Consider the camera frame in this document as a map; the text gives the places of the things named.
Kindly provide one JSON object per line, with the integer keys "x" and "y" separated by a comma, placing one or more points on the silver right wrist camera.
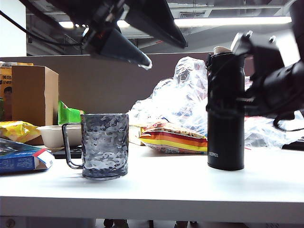
{"x": 240, "y": 45}

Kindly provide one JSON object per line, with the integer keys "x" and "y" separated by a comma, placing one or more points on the white paper bowl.
{"x": 51, "y": 137}

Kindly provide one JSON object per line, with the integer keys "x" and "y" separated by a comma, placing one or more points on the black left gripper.
{"x": 99, "y": 14}

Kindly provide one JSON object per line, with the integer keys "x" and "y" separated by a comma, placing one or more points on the black keyboard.
{"x": 297, "y": 145}

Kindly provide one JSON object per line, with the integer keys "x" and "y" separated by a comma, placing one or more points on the yellow printed carton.
{"x": 6, "y": 80}

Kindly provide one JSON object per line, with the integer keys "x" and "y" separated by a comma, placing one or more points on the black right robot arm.
{"x": 285, "y": 90}

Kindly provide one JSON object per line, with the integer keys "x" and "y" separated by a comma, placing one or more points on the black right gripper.
{"x": 266, "y": 57}

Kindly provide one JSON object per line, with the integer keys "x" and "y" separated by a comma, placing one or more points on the green snack packet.
{"x": 67, "y": 115}

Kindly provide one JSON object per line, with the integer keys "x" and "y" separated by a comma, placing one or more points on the brown desk partition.
{"x": 107, "y": 83}

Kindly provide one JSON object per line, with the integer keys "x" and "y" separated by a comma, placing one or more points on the red ceiling sign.
{"x": 159, "y": 42}

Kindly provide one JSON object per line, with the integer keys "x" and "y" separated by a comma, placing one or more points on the striped red yellow snack bag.
{"x": 173, "y": 140}

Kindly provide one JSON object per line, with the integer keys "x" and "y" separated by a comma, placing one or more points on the black flat tray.
{"x": 61, "y": 154}

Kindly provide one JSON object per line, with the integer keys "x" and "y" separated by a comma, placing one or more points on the long ceiling light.
{"x": 225, "y": 21}

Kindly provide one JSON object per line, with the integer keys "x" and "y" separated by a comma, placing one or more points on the brown cardboard box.
{"x": 33, "y": 95}

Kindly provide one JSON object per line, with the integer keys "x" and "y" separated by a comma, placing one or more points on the clear crumpled plastic bag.
{"x": 185, "y": 99}

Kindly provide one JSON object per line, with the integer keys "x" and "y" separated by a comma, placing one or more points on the blue product box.
{"x": 16, "y": 161}

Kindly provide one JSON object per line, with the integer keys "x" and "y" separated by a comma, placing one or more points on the black Thermos flask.
{"x": 225, "y": 142}

